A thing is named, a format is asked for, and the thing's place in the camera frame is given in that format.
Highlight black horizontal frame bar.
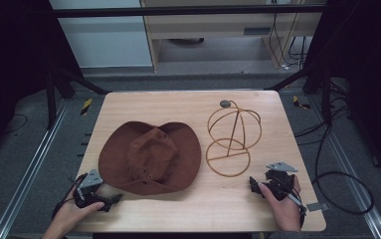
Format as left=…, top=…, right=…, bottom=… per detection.
left=49, top=4, right=327, bottom=19

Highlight brown wide-brimmed hat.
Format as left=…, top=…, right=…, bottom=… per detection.
left=97, top=120, right=203, bottom=196

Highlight black curtain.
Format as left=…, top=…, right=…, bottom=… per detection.
left=0, top=0, right=83, bottom=167
left=303, top=0, right=381, bottom=183

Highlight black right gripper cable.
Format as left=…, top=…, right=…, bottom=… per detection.
left=288, top=185, right=307, bottom=231

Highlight small grey flat tag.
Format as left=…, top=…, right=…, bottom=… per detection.
left=306, top=201, right=330, bottom=213

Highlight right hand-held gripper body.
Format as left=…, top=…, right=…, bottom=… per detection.
left=265, top=160, right=307, bottom=214

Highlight thin black floor cable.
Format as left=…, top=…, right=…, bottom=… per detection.
left=2, top=113, right=29, bottom=135

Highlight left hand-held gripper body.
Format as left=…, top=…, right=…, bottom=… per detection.
left=73, top=168, right=108, bottom=210

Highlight dark flat object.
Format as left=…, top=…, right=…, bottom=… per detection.
left=167, top=37, right=206, bottom=47

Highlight person's right hand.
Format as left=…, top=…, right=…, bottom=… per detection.
left=257, top=174, right=302, bottom=232

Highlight black looped floor cable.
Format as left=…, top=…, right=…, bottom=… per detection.
left=292, top=99, right=375, bottom=216

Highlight white cabinet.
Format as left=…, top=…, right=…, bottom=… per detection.
left=48, top=0, right=154, bottom=70

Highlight aluminium floor rail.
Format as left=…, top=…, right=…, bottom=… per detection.
left=0, top=101, right=70, bottom=239
left=308, top=98, right=381, bottom=239

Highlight black and yellow tape strip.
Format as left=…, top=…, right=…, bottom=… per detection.
left=80, top=98, right=94, bottom=117
left=291, top=95, right=312, bottom=111

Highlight hanging black desk cables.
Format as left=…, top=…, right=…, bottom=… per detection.
left=268, top=12, right=309, bottom=72

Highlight person's left hand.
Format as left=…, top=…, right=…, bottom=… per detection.
left=52, top=189, right=105, bottom=234

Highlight gold wire hat stand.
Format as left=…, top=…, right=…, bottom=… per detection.
left=205, top=99, right=263, bottom=178

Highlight black metal stand legs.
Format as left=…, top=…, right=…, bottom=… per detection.
left=264, top=65, right=333, bottom=125
left=44, top=65, right=111, bottom=131

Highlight light wooden desk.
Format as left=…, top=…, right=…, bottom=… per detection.
left=139, top=0, right=328, bottom=73

